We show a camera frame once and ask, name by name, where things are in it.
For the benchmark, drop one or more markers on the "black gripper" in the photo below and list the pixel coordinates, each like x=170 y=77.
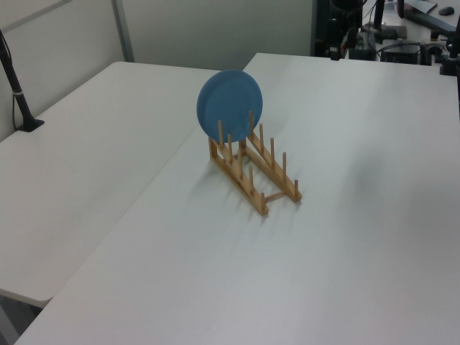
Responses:
x=341 y=25

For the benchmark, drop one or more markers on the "blue round plate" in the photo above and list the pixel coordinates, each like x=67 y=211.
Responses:
x=226 y=100

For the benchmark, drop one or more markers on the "wooden plate rack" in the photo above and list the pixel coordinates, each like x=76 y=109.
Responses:
x=248 y=196

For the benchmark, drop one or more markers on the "black electronics box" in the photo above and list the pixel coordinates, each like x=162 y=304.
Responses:
x=400 y=53

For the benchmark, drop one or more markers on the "black computer mouse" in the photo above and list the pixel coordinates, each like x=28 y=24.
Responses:
x=446 y=10

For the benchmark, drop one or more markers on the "black pole with base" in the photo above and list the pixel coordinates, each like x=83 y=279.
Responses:
x=14 y=86

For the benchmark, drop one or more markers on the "grey partition frame post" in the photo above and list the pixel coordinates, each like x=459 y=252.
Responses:
x=124 y=28

